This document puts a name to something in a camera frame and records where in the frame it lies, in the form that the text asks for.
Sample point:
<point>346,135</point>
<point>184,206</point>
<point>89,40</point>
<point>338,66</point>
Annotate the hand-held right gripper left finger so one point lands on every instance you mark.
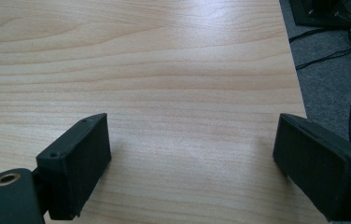
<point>74,161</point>

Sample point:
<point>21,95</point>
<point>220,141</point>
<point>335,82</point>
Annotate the black stand base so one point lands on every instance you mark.
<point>316,14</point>

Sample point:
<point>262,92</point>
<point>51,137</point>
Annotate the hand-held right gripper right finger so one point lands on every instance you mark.
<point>316,168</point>

